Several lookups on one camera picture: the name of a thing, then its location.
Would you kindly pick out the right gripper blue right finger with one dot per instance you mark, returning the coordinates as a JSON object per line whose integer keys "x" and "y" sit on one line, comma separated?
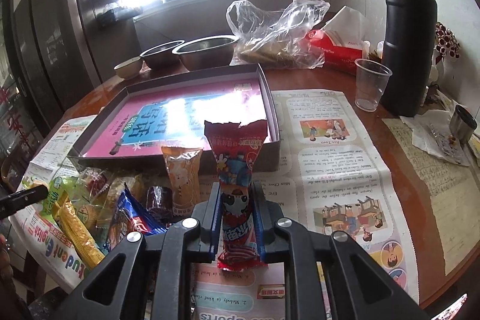
{"x": 270, "y": 246}

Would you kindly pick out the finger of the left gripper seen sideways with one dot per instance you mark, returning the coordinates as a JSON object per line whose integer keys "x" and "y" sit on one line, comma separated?
{"x": 13, "y": 203}

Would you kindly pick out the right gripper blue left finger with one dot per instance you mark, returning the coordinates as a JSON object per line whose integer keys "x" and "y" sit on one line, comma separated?
{"x": 205, "y": 244}

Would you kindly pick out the green milk snack packet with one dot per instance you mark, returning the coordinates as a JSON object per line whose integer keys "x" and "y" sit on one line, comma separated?
{"x": 56, "y": 192}

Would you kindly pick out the yellow Alpenliebe candy bar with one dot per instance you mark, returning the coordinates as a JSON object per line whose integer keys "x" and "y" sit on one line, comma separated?
{"x": 77, "y": 229}

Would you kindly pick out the orange snack packet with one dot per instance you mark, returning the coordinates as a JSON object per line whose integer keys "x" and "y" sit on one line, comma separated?
{"x": 182, "y": 165}

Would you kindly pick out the red panda snack packet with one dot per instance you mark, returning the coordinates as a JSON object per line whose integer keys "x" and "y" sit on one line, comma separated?
{"x": 235, "y": 148}

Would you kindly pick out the blue Oreo-style cookie packet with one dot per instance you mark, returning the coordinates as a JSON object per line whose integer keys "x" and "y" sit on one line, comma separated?
{"x": 130, "y": 216}

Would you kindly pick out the person's left hand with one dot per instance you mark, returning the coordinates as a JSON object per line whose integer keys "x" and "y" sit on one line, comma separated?
{"x": 5, "y": 266}

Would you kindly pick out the dark brown snack packet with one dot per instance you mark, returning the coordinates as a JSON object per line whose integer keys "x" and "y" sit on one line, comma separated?
{"x": 159, "y": 203}

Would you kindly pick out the clear pastry packet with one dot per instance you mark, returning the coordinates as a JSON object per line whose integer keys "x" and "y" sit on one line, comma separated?
{"x": 97, "y": 192}

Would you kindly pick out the grey tray with pink book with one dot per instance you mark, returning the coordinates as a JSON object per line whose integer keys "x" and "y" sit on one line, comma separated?
{"x": 129, "y": 132}

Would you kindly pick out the near steel bowl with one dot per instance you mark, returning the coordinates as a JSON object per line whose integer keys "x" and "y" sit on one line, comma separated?
{"x": 207, "y": 52}

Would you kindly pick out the steel bowl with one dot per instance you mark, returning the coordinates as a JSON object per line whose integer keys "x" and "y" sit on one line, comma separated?
{"x": 207, "y": 52}
{"x": 161, "y": 56}

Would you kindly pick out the far steel bowl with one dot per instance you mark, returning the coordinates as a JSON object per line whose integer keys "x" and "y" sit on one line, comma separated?
{"x": 161, "y": 56}

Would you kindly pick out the small white ceramic bowl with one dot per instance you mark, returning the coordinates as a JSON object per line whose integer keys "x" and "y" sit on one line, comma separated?
{"x": 130, "y": 68}

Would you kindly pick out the black refrigerator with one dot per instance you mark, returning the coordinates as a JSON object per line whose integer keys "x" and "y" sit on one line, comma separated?
{"x": 61, "y": 50}

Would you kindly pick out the clear plastic cup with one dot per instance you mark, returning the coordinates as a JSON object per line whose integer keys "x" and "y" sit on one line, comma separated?
{"x": 371, "y": 81}

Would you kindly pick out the clear plastic bag with food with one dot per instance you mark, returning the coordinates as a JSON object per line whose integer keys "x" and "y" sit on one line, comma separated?
{"x": 276, "y": 39}

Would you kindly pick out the crumpled white paper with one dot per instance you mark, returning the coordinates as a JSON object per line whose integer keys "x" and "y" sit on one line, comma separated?
{"x": 431, "y": 134}

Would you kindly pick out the red tissue box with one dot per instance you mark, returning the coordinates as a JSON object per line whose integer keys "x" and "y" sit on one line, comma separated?
{"x": 342, "y": 40}

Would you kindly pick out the handwritten paper sheet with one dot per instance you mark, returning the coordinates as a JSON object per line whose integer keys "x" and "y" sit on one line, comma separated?
{"x": 454, "y": 196}

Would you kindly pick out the small steel thermos cap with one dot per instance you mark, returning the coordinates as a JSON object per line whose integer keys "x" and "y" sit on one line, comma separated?
{"x": 462, "y": 124}

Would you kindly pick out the black thermos bottle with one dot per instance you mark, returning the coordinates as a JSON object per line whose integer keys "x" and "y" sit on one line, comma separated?
{"x": 407, "y": 51}

